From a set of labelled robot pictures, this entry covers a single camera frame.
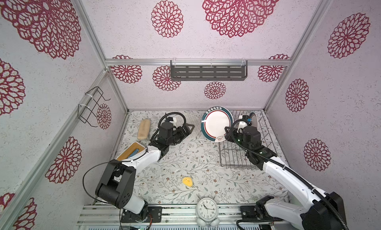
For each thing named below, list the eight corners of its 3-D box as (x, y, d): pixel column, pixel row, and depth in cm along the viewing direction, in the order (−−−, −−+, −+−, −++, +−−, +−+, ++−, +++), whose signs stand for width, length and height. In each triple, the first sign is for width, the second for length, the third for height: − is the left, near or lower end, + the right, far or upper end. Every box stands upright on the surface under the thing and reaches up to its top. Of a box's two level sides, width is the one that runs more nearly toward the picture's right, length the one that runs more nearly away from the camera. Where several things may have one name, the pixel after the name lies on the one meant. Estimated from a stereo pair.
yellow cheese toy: (182, 186, 85) (182, 185, 83) (182, 178, 88) (182, 177, 85) (192, 186, 85) (192, 185, 83) (192, 178, 88) (192, 177, 85)
